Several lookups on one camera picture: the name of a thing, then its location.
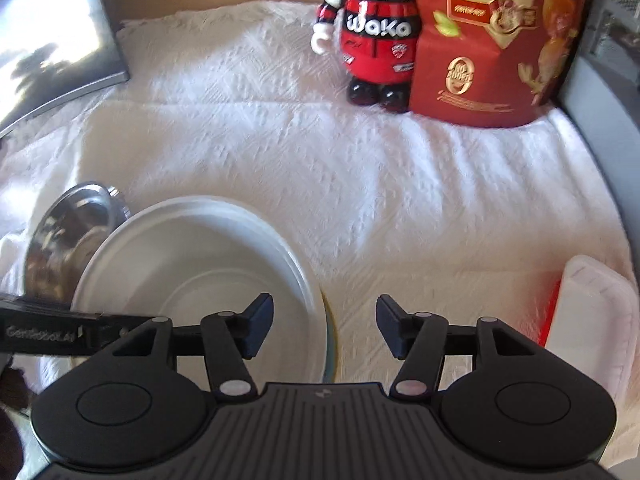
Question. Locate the white ridged bowl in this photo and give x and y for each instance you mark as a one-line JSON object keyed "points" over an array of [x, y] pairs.
{"points": [[200, 260]]}

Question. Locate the panda figurine in red suit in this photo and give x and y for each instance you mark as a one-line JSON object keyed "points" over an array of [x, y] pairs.
{"points": [[375, 35]]}

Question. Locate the red snack bag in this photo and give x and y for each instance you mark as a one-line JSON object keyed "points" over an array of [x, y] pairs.
{"points": [[490, 60]]}

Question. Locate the white woven cloth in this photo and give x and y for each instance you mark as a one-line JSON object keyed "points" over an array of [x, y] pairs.
{"points": [[350, 185]]}

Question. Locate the white and red plastic tray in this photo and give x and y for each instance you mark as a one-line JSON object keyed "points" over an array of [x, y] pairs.
{"points": [[595, 310]]}

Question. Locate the stainless steel bowl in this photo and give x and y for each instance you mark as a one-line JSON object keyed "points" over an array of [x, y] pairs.
{"points": [[65, 240]]}

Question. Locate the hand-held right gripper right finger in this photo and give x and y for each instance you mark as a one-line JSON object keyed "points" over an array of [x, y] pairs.
{"points": [[390, 325]]}

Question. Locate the black monitor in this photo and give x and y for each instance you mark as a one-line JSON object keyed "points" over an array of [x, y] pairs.
{"points": [[50, 35]]}

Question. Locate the white computer case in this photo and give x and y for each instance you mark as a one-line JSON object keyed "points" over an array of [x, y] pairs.
{"points": [[615, 60]]}

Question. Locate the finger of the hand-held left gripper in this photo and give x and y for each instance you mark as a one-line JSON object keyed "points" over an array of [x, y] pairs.
{"points": [[120, 324]]}

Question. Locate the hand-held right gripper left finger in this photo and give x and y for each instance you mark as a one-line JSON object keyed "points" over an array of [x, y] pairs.
{"points": [[260, 325]]}

